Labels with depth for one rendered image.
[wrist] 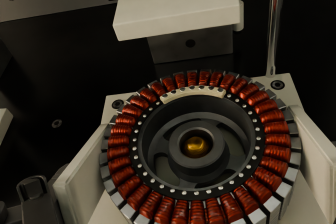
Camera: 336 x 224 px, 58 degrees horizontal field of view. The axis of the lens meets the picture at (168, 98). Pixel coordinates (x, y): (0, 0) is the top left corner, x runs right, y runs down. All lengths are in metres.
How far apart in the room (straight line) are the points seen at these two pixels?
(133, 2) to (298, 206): 0.14
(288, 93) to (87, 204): 0.16
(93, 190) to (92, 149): 0.02
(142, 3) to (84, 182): 0.09
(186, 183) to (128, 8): 0.10
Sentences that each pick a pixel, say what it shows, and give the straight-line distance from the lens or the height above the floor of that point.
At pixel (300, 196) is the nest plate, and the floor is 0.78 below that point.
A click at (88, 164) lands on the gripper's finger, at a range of 0.17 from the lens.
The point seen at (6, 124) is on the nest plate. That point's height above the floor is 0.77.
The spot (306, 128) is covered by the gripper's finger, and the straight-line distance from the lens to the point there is 0.17.
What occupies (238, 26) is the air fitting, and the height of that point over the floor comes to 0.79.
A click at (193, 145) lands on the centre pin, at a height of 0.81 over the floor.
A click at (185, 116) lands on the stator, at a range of 0.21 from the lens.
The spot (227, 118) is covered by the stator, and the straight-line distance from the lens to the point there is 0.20.
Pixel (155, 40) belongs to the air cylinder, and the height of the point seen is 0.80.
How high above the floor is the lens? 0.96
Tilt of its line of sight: 46 degrees down
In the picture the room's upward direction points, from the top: 15 degrees counter-clockwise
